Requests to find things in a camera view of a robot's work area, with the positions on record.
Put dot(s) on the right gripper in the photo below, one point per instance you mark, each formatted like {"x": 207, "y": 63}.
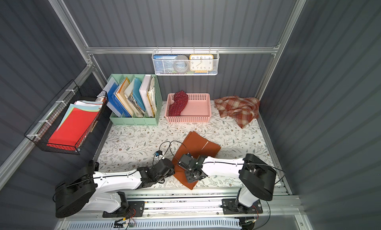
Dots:
{"x": 187, "y": 163}

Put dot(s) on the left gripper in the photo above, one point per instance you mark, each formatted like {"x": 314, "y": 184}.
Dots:
{"x": 166, "y": 166}

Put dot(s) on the rust brown skirt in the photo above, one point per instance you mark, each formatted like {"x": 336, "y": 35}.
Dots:
{"x": 196, "y": 146}

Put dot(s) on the pink plastic basket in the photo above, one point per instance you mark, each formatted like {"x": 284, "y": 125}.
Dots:
{"x": 197, "y": 110}

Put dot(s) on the red polka dot skirt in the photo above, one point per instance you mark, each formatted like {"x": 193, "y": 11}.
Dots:
{"x": 180, "y": 101}

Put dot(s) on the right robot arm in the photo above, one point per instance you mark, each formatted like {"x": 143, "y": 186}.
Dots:
{"x": 257, "y": 177}

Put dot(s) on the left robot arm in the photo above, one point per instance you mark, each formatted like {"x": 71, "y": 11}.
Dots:
{"x": 91, "y": 190}

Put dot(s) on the grey tape roll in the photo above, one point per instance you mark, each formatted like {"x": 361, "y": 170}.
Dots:
{"x": 181, "y": 64}

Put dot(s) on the floral table mat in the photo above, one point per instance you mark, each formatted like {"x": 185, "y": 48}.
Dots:
{"x": 129, "y": 147}

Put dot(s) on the green file organizer box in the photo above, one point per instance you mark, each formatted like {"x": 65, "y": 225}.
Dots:
{"x": 129, "y": 96}

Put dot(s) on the red plaid skirt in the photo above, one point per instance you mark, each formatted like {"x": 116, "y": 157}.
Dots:
{"x": 242, "y": 110}

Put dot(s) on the white binder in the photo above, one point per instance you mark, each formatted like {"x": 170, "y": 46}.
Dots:
{"x": 144, "y": 88}

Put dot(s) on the blue folder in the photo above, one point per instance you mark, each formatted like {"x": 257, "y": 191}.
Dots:
{"x": 113, "y": 103}

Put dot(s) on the red paper stack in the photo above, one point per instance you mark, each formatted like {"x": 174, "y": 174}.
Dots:
{"x": 71, "y": 131}

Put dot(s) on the yellow alarm clock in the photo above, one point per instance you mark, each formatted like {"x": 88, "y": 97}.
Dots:
{"x": 201, "y": 63}

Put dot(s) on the blue box in basket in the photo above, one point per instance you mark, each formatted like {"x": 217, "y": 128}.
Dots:
{"x": 163, "y": 63}

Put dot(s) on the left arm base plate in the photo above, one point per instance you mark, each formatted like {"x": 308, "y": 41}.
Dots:
{"x": 134, "y": 208}

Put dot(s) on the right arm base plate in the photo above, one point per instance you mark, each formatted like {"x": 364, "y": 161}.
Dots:
{"x": 231, "y": 206}

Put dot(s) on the white wire wall basket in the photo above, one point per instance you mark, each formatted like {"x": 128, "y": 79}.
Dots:
{"x": 188, "y": 52}

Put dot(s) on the black wire wall basket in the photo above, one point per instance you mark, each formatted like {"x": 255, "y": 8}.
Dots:
{"x": 71, "y": 96}

